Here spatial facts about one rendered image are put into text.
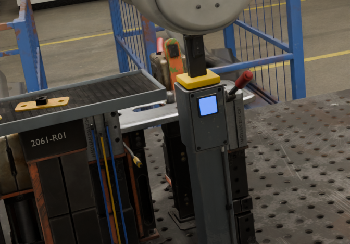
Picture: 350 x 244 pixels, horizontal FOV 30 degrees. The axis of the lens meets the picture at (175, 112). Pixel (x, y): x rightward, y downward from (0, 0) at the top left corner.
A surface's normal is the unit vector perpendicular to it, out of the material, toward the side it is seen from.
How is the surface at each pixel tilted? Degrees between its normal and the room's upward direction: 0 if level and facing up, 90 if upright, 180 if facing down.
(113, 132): 90
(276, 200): 0
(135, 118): 0
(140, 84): 0
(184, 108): 90
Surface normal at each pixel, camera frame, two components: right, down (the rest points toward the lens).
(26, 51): 0.20, 0.31
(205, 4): 0.18, 0.55
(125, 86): -0.12, -0.93
